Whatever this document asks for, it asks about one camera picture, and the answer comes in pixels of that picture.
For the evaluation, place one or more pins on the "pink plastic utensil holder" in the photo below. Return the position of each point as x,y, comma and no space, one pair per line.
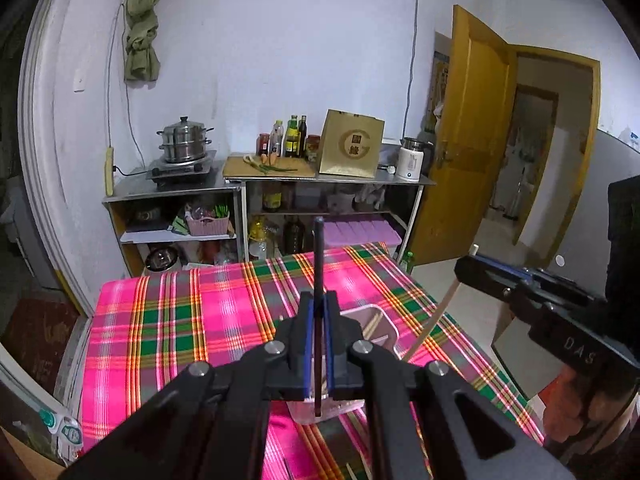
385,332

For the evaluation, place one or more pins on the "large dark bottle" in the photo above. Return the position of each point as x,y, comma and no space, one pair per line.
294,235

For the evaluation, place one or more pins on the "black portable stove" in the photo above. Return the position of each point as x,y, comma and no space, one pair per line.
182,172

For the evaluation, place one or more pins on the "light wooden chopstick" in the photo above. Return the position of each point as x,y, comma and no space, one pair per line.
440,310

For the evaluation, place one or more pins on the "red chili jar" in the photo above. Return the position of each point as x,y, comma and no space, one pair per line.
313,149

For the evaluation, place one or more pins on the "pink plaid tablecloth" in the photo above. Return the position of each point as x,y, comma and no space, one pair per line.
175,320

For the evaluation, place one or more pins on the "green hanging cloth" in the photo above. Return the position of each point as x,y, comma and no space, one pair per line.
142,35

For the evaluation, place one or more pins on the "green onions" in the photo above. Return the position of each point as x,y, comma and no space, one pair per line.
272,169

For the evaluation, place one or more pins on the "white electric kettle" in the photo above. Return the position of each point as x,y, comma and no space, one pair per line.
410,160

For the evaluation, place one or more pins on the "clear plastic bottle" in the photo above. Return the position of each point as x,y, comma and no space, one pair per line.
276,140

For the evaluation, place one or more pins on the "white sliding door frame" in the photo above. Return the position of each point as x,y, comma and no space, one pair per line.
50,160

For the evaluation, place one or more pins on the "dark sauce bottle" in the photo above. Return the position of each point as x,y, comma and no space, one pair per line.
303,135

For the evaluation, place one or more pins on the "wooden cutting board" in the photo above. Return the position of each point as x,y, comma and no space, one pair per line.
235,167

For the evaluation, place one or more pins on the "green glass bottle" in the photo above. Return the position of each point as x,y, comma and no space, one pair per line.
410,262

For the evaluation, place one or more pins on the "brown cardboard box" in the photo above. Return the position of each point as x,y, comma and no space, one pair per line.
352,145

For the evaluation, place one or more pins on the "small red jar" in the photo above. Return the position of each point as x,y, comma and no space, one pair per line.
263,145

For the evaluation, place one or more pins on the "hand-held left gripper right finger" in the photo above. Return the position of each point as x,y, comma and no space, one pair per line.
328,350

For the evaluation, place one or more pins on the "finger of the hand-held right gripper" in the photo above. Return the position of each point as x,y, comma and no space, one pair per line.
555,280
492,280

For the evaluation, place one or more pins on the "steel cooking pot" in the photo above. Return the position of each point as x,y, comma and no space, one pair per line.
162,259

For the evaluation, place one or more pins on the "purple storage box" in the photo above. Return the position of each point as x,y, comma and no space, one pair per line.
362,232

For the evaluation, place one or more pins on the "yellow wooden door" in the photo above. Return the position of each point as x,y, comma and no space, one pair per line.
465,150

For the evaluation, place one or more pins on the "large yellow oil jug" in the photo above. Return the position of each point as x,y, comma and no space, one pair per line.
257,240

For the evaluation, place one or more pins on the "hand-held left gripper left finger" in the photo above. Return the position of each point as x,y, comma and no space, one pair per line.
310,350

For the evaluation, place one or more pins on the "pink woven basket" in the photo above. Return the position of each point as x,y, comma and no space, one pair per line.
207,225

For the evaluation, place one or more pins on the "steel shelf with kettle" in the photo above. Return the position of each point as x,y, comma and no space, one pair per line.
350,185

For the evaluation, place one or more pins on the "stainless steel steamer pot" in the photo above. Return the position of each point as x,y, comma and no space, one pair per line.
184,140

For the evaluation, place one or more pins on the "black chopstick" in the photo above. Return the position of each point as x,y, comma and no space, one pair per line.
318,260

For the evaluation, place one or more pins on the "steel shelf with stove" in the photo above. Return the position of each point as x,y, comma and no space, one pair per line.
170,195

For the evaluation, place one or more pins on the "beige hanging power strip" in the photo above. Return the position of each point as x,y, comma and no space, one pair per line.
109,172

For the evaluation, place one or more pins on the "person's right hand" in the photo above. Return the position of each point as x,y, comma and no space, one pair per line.
567,400

